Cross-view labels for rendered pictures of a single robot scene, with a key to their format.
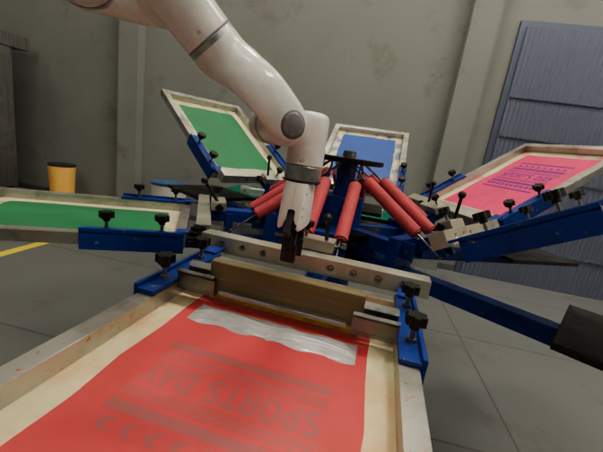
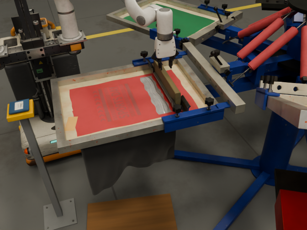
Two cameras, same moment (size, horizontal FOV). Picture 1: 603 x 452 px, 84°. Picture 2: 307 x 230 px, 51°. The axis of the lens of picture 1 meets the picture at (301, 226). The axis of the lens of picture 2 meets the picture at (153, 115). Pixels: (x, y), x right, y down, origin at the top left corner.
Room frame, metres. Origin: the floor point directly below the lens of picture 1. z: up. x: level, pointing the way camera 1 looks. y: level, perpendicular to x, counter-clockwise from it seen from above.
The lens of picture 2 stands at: (-0.04, -1.23, 1.96)
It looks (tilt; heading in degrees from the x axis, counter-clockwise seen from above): 39 degrees down; 62
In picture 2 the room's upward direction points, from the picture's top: 3 degrees counter-clockwise
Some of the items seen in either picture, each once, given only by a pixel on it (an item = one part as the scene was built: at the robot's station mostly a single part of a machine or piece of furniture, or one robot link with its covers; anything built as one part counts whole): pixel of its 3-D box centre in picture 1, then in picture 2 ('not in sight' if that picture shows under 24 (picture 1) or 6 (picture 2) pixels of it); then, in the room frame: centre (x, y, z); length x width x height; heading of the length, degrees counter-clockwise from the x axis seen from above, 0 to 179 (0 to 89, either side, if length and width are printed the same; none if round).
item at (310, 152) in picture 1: (288, 135); (158, 18); (0.68, 0.05, 1.36); 0.15 x 0.10 x 0.11; 119
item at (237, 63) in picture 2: not in sight; (228, 69); (1.05, -0.06, 1.02); 0.17 x 0.06 x 0.05; 168
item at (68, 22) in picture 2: not in sight; (68, 23); (0.38, 0.59, 1.21); 0.16 x 0.13 x 0.15; 81
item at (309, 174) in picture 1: (303, 172); (166, 33); (0.70, 0.01, 1.29); 0.09 x 0.07 x 0.03; 167
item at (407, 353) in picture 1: (406, 333); (193, 117); (0.67, -0.26, 0.98); 0.30 x 0.05 x 0.07; 168
